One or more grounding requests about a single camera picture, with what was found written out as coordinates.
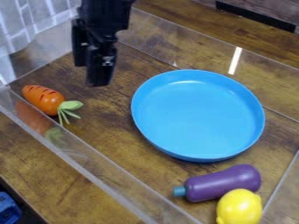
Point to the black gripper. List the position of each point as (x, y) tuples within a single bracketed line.
[(104, 17)]

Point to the orange toy carrot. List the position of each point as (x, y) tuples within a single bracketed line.
[(50, 101)]

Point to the blue round tray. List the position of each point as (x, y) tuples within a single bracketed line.
[(198, 115)]

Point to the white patterned curtain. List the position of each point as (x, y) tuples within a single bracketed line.
[(24, 18)]

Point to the dark baseboard strip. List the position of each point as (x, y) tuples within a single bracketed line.
[(255, 16)]

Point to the purple toy eggplant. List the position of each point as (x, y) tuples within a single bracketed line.
[(211, 186)]

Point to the blue object at corner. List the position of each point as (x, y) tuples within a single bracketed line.
[(10, 210)]

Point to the yellow toy lemon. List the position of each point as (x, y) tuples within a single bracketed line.
[(239, 207)]

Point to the clear acrylic enclosure wall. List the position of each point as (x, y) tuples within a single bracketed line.
[(90, 171)]

